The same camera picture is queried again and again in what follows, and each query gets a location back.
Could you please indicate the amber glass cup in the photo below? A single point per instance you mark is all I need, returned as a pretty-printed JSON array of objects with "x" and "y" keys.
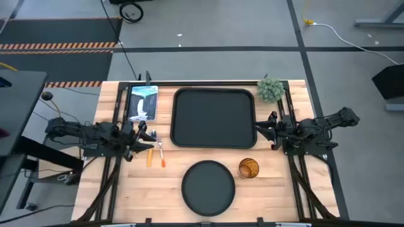
[{"x": 249, "y": 168}]

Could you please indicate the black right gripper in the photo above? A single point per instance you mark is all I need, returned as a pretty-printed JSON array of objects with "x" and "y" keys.
[{"x": 281, "y": 132}]

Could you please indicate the green artificial plant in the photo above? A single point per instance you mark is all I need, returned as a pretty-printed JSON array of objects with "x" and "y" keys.
[{"x": 270, "y": 90}]

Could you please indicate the small black round device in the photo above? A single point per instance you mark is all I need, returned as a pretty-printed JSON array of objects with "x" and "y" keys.
[{"x": 47, "y": 96}]

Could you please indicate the waterfall picture book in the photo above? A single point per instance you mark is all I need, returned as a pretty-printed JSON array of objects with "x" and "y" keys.
[{"x": 143, "y": 102}]

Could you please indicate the black metal rig frame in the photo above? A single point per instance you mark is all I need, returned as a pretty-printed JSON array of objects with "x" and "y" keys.
[{"x": 205, "y": 83}]

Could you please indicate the black desk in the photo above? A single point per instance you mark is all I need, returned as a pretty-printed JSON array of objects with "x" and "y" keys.
[{"x": 19, "y": 104}]

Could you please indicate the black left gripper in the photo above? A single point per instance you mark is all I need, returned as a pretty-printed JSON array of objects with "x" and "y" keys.
[{"x": 134, "y": 142}]

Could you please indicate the black angular stand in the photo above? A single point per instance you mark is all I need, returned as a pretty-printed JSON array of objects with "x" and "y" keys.
[{"x": 391, "y": 82}]

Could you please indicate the black hazard-striped floor mat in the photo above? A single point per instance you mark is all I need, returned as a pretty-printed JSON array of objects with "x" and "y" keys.
[{"x": 60, "y": 31}]

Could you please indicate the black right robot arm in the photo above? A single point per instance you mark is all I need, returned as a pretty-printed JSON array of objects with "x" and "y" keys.
[{"x": 318, "y": 129}]

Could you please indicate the black round plate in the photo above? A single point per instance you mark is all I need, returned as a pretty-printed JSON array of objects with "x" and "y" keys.
[{"x": 208, "y": 188}]

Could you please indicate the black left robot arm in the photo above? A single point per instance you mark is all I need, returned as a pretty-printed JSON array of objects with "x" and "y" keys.
[{"x": 79, "y": 130}]

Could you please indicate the black rectangular tray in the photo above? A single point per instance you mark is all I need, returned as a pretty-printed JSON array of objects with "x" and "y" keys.
[{"x": 213, "y": 118}]

